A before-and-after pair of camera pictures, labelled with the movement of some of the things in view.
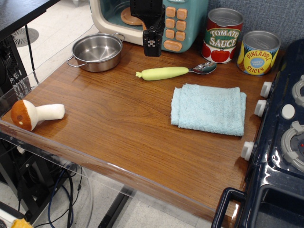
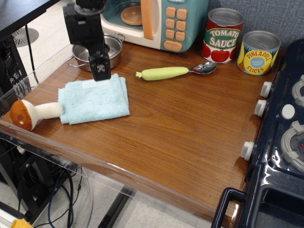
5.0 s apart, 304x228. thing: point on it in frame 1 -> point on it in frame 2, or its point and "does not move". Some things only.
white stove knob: [260, 108] does not move
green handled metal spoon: [158, 72] does not move
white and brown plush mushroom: [26, 116] does not move
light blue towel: [217, 109] -> [88, 100]
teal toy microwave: [185, 30] does not move
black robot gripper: [152, 13] -> [83, 21]
